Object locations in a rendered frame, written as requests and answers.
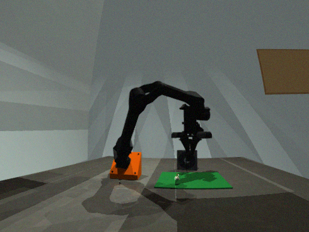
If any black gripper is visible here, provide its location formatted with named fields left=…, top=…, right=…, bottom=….
left=172, top=119, right=212, bottom=155

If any green circuit board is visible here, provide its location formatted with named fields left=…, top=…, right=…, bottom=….
left=154, top=171, right=233, bottom=190

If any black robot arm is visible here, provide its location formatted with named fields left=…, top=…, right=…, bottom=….
left=113, top=81, right=211, bottom=169

